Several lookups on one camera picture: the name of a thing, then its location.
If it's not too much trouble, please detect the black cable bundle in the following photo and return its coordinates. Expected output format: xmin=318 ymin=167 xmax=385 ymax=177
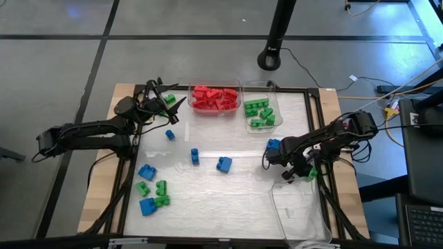
xmin=321 ymin=179 xmax=368 ymax=241
xmin=82 ymin=151 xmax=139 ymax=236

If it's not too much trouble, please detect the dark blue cable bundle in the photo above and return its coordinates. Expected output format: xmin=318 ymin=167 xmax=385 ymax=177
xmin=350 ymin=138 xmax=373 ymax=164

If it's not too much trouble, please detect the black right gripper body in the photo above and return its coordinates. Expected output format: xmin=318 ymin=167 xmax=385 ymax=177
xmin=264 ymin=136 xmax=305 ymax=170

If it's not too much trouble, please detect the clear plastic bin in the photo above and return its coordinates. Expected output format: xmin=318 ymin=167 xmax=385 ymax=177
xmin=269 ymin=178 xmax=334 ymax=247
xmin=188 ymin=77 xmax=242 ymax=118
xmin=242 ymin=80 xmax=284 ymax=134

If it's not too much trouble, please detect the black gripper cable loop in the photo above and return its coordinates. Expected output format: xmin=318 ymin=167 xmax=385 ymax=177
xmin=261 ymin=151 xmax=278 ymax=171

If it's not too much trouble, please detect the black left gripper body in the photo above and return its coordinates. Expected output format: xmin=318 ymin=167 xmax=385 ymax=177
xmin=114 ymin=80 xmax=181 ymax=126

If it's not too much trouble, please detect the black laptop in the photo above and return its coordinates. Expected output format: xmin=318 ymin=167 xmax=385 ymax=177
xmin=396 ymin=193 xmax=443 ymax=247

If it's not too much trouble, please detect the black floor bracket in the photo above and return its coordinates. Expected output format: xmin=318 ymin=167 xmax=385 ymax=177
xmin=0 ymin=147 xmax=27 ymax=163

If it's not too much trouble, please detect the black floor cable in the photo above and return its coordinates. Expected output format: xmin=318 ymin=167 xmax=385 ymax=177
xmin=280 ymin=47 xmax=397 ymax=91

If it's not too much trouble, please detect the black aluminium table frame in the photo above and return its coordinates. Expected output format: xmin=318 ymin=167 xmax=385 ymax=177
xmin=103 ymin=82 xmax=370 ymax=243

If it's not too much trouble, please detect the silver bracket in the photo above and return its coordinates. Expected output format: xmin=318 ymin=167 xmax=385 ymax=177
xmin=107 ymin=237 xmax=150 ymax=248

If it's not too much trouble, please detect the yellow floor cable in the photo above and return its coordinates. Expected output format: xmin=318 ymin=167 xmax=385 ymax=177
xmin=337 ymin=57 xmax=443 ymax=101

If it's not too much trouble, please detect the black power strip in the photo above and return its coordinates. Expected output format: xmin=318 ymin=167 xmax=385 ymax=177
xmin=376 ymin=84 xmax=418 ymax=95

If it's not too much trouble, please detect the glossy white table cover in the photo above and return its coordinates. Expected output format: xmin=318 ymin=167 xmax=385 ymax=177
xmin=123 ymin=89 xmax=328 ymax=240

